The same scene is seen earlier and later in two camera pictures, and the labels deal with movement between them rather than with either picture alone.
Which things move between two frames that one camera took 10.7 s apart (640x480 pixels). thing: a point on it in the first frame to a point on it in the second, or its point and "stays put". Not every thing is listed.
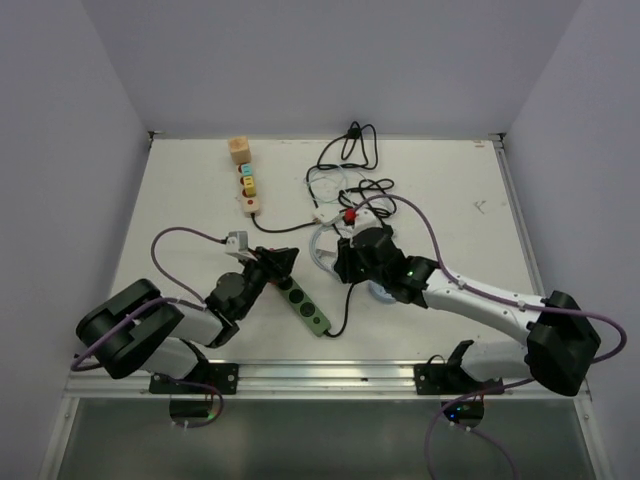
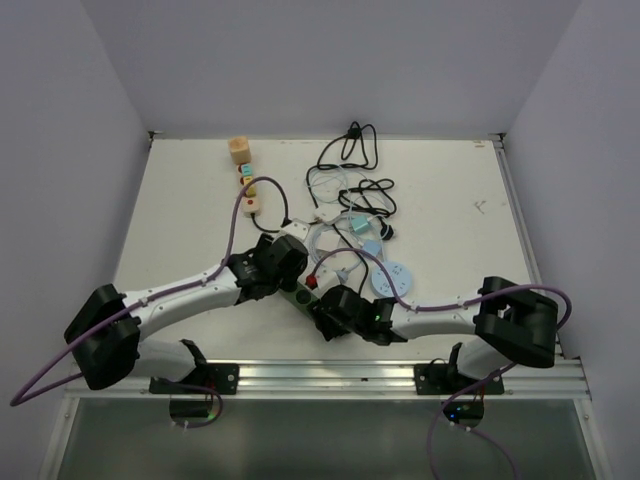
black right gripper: [344, 265] to [325, 325]
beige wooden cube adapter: [239, 150] stays put
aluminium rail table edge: [305, 382] stays put
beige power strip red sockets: [251, 204] stays put
